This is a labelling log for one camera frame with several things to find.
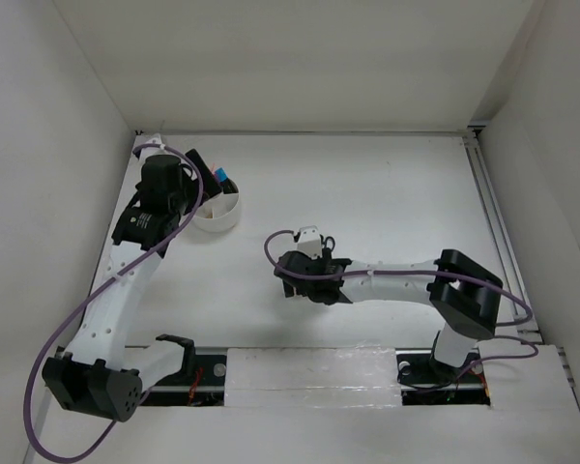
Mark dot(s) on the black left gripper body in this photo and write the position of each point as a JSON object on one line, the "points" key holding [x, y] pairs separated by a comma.
{"points": [[186, 199]]}

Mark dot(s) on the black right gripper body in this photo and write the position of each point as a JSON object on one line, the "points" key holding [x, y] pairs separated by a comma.
{"points": [[309, 293]]}

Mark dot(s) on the black handled scissors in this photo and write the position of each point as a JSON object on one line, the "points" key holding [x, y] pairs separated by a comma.
{"points": [[328, 244]]}

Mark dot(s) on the blue black highlighter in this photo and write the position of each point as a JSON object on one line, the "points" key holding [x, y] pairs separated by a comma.
{"points": [[223, 180]]}

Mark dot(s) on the pink black highlighter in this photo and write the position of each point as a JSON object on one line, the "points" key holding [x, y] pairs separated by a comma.
{"points": [[211, 186]]}

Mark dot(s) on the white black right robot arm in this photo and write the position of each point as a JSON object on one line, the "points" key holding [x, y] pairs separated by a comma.
{"points": [[466, 295]]}

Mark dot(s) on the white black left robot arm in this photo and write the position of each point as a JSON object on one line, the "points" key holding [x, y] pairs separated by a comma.
{"points": [[95, 375]]}

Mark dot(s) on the white round divided container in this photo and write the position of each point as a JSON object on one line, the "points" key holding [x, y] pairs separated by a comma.
{"points": [[221, 213]]}

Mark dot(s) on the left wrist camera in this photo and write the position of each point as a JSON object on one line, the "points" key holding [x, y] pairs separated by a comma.
{"points": [[150, 146]]}

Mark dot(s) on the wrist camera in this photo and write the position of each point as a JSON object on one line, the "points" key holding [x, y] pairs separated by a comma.
{"points": [[150, 146], [308, 241]]}

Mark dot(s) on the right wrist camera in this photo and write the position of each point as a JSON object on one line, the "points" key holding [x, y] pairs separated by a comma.
{"points": [[308, 241]]}

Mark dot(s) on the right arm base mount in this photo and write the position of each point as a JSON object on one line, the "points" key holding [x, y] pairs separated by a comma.
{"points": [[425, 383]]}

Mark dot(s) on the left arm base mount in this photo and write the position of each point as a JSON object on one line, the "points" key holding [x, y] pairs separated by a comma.
{"points": [[174, 372]]}

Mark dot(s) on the aluminium rail at right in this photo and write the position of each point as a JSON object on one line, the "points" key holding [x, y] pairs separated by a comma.
{"points": [[512, 277]]}

